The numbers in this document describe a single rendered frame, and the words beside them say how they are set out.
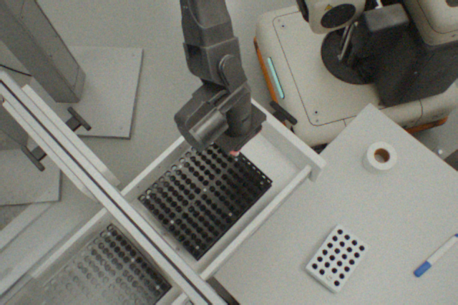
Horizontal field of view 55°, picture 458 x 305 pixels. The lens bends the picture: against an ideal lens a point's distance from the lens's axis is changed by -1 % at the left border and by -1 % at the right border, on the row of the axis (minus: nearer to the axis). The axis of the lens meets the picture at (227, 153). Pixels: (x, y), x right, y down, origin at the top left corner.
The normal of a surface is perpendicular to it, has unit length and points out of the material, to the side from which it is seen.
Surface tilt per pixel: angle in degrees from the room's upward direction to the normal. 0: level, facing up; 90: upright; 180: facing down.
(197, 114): 55
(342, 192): 0
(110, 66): 3
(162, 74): 0
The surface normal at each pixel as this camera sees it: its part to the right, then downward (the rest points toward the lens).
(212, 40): 0.54, 0.34
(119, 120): 0.01, -0.34
